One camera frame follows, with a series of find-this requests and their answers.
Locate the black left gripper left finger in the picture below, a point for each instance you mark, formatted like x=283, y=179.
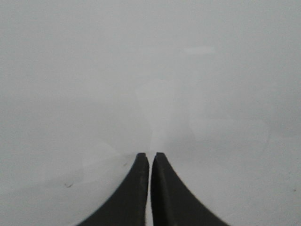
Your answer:
x=127, y=205

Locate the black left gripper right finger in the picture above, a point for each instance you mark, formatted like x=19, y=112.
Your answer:
x=172, y=203

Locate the white whiteboard with aluminium frame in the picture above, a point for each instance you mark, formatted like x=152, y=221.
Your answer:
x=85, y=85

